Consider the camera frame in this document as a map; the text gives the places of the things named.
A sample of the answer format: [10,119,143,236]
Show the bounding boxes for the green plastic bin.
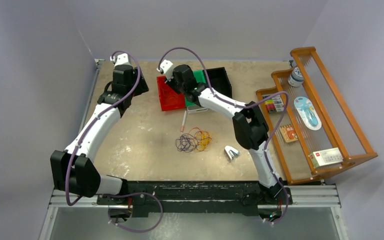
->
[183,70,208,107]

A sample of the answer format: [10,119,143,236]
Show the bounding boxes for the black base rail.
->
[97,180,293,221]

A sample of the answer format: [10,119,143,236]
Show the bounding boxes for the red plastic bin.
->
[156,75,186,112]

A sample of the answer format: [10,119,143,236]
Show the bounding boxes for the white round jar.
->
[287,66,305,88]

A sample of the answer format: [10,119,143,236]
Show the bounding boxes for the white label box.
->
[309,147,344,168]

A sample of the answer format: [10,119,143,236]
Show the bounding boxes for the blue white blister pack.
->
[293,96,322,131]

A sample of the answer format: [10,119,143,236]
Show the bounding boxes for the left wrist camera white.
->
[110,53,132,67]

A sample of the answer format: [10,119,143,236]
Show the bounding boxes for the orange small card pack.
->
[279,124,299,144]

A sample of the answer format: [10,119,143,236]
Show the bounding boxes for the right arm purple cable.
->
[157,46,291,226]

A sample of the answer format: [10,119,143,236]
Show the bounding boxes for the white grey stapler case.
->
[186,105,209,114]

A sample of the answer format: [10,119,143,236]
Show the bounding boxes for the wooden shelf rack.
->
[256,46,377,185]

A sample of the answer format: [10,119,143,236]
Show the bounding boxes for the box of coloured markers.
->
[264,95,285,114]

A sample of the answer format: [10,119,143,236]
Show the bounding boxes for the black plastic bin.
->
[206,67,233,98]

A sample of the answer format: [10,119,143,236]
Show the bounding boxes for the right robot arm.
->
[158,60,288,204]

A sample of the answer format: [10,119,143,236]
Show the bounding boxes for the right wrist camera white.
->
[156,59,174,82]

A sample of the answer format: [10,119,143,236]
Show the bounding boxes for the yellow cable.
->
[195,130,213,153]

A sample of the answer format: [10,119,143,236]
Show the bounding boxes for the white marker orange cap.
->
[180,110,188,133]

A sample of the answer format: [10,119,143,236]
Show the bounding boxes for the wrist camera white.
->
[110,53,132,67]
[156,59,174,82]

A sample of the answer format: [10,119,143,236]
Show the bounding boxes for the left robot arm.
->
[50,64,149,205]

